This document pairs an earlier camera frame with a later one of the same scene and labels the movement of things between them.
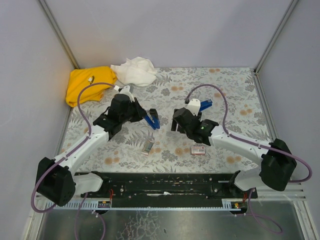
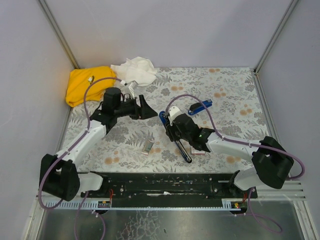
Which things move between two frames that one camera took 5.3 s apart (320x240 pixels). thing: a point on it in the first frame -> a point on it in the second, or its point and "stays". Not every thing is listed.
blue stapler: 156,124 -> 191,111
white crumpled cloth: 138,71 stays
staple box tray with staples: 147,147 stays
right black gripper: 176,122 -> 170,128
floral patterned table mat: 230,98 stays
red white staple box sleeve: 198,150 stays
